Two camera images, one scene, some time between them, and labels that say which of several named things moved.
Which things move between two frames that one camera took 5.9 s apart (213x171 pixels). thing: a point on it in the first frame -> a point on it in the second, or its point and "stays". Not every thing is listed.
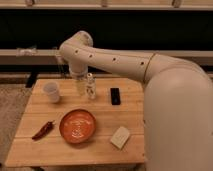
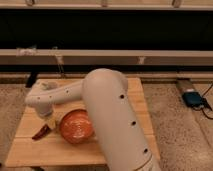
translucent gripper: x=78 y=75 -> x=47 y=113
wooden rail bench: x=50 y=57 stays
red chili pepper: x=49 y=125 stays
